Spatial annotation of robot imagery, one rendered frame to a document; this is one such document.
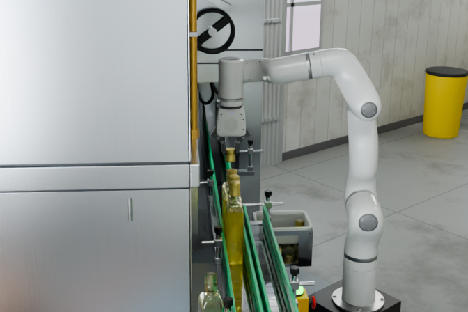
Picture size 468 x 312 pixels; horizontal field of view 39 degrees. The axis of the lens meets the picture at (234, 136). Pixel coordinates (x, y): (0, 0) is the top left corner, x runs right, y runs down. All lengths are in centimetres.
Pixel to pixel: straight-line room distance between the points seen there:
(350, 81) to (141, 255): 91
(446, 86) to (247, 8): 444
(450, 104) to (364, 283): 511
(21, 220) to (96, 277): 24
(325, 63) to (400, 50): 538
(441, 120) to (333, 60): 532
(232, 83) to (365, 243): 72
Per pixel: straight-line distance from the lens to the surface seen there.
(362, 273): 246
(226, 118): 225
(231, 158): 231
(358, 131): 230
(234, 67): 220
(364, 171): 232
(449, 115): 748
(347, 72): 221
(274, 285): 215
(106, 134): 162
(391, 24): 736
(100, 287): 178
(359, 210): 230
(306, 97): 653
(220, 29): 315
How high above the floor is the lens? 211
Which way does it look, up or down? 17 degrees down
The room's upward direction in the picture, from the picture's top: 1 degrees clockwise
